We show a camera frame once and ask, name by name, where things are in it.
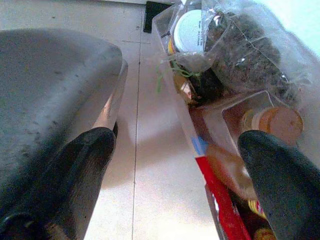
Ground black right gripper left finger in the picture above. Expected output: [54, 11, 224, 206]
[0, 126, 118, 240]

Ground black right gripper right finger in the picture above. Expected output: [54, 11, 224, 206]
[237, 129, 320, 240]

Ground clear plastic fridge door shelf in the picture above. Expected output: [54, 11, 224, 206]
[151, 3, 320, 240]

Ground orange cap bottle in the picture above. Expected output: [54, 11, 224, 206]
[241, 106, 304, 146]

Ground red food package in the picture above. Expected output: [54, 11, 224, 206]
[194, 155, 252, 240]

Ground grey rounded container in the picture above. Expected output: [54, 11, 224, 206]
[0, 28, 129, 181]

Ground clear bag dark contents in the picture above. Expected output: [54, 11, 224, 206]
[171, 0, 316, 107]

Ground green rubber band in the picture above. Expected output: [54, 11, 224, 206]
[155, 59, 202, 94]

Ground white lid jar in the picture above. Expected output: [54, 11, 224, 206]
[173, 9, 209, 53]

